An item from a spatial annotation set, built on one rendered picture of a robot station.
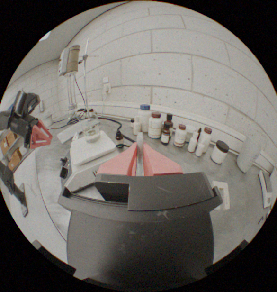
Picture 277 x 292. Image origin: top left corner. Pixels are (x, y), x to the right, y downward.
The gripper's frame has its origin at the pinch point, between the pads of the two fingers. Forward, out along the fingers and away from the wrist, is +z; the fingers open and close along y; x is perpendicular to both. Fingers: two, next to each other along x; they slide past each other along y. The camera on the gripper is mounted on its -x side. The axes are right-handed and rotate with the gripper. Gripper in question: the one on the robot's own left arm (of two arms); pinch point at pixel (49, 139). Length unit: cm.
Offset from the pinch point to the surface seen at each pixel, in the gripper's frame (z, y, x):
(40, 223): -5.0, -18.4, 21.7
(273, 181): 58, -95, -41
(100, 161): 14.5, -11.6, -4.1
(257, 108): 45, -51, -64
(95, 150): 13.0, -9.7, -5.7
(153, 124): 33.0, -3.7, -20.4
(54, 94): -58, 232, 1
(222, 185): 18.1, -33.7, -14.9
